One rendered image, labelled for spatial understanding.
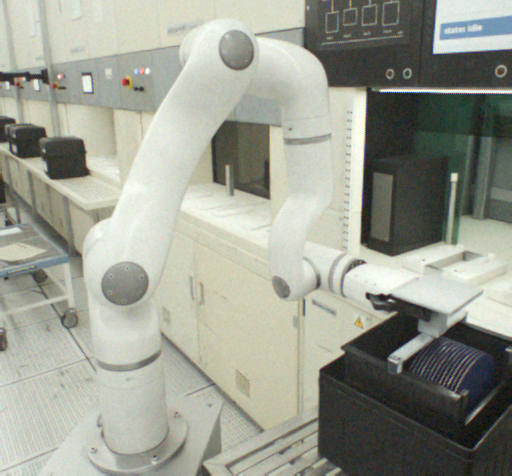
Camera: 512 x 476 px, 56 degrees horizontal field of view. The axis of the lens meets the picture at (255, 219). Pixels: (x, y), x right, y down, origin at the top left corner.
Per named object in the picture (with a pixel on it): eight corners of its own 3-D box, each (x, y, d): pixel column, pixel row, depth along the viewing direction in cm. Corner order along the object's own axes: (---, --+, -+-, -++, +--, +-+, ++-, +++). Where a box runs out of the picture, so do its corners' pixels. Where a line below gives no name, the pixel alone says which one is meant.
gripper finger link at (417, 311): (394, 308, 83) (431, 321, 79) (384, 314, 81) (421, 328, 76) (395, 291, 82) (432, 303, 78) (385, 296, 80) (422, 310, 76)
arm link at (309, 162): (281, 148, 80) (298, 312, 89) (341, 130, 90) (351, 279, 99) (245, 146, 86) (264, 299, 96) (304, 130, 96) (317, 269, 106)
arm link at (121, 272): (134, 291, 92) (145, 331, 77) (71, 270, 87) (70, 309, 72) (250, 46, 88) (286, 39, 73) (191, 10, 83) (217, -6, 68)
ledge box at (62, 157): (40, 174, 346) (35, 137, 339) (80, 170, 360) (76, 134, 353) (47, 181, 322) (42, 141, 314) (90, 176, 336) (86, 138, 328)
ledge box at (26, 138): (10, 155, 439) (5, 126, 432) (42, 152, 455) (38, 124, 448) (17, 159, 416) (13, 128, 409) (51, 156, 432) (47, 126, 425)
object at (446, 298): (406, 395, 104) (416, 256, 95) (505, 444, 90) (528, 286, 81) (334, 453, 88) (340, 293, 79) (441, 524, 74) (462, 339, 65)
